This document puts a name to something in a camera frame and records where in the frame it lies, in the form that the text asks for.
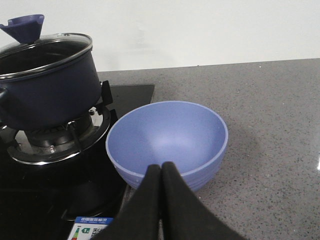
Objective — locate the energy label sticker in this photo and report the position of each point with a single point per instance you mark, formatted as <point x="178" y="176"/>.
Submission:
<point x="85" y="228"/>

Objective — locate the dark blue pot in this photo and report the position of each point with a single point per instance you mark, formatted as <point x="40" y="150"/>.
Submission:
<point x="50" y="98"/>

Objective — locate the right gas burner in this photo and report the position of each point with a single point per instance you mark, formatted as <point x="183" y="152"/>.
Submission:
<point x="62" y="142"/>

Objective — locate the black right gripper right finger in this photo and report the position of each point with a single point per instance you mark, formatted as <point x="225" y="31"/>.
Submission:
<point x="184" y="216"/>

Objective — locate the black glass stove top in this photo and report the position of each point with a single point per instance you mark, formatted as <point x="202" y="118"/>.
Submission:
<point x="41" y="202"/>

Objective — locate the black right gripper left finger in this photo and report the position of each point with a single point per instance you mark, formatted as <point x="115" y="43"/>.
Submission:
<point x="139" y="218"/>

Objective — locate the light blue bowl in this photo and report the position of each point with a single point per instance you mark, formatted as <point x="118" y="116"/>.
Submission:
<point x="190" y="135"/>

